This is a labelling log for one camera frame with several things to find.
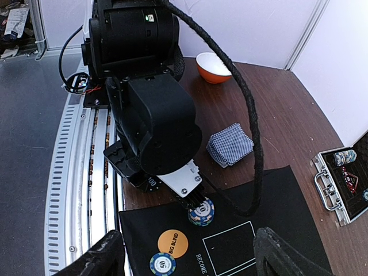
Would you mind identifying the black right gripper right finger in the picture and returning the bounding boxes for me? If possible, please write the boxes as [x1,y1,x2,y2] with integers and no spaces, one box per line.
[253,227,332,275]

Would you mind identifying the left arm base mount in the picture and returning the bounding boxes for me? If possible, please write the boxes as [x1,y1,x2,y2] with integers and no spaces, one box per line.
[64,72,110,109]

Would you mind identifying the black poker table mat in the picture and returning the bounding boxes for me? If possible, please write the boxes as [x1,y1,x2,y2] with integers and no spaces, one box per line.
[120,166,331,275]

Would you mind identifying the small chip stack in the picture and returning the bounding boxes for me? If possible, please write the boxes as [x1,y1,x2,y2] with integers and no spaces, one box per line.
[187,197,214,227]

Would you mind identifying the chips in case right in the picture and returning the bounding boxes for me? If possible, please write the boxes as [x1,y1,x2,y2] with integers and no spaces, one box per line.
[362,189,368,202]

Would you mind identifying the blue green fifty chip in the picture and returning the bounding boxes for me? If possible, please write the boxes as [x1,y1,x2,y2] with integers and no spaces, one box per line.
[149,252,177,276]

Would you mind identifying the white red bowl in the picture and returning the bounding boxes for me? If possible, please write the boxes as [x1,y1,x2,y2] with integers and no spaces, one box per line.
[195,52,232,84]

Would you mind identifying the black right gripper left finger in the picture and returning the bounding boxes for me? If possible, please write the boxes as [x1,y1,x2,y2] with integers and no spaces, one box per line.
[55,230,125,276]

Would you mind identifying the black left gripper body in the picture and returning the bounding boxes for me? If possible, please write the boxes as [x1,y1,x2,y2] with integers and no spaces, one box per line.
[103,140,160,193]

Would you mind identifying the grey playing card deck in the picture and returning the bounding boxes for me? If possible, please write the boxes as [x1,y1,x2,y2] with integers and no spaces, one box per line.
[206,122,254,168]

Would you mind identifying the orange big blind button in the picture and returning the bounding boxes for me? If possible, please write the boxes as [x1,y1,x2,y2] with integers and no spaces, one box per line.
[158,229,189,259]

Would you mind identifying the left aluminium frame post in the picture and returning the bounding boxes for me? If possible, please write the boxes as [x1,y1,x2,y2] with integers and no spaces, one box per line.
[29,0,47,61]

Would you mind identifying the aluminium frame rail front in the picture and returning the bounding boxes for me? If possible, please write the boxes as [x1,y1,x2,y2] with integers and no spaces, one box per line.
[43,54,127,276]

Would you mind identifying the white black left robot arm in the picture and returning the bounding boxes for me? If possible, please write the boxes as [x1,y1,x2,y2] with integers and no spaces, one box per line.
[63,1,263,217]

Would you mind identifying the aluminium poker case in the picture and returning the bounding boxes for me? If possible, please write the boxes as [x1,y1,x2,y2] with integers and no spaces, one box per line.
[312,135,367,226]

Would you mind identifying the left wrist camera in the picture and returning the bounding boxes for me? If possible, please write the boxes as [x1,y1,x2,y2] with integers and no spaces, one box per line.
[158,159,205,210]

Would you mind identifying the chips row in case left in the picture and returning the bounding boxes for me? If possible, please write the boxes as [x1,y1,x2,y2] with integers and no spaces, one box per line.
[333,149,357,167]

